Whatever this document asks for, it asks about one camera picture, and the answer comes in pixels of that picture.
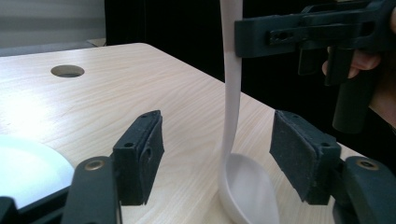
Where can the beige ladle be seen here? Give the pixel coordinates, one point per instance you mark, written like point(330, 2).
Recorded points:
point(233, 109)

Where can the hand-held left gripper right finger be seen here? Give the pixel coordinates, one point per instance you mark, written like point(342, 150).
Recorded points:
point(308, 161)

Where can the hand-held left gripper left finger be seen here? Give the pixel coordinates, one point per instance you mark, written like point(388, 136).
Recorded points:
point(137, 155)

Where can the white utensil stand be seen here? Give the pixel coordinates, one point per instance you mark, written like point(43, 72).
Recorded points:
point(28, 168)

